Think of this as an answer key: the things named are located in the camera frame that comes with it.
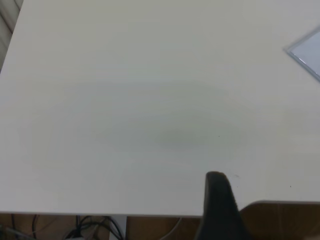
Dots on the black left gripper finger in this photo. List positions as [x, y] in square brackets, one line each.
[220, 212]

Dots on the clear zip bag green closure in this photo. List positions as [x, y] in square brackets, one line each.
[291, 53]

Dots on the white table leg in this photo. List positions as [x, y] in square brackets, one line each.
[118, 228]

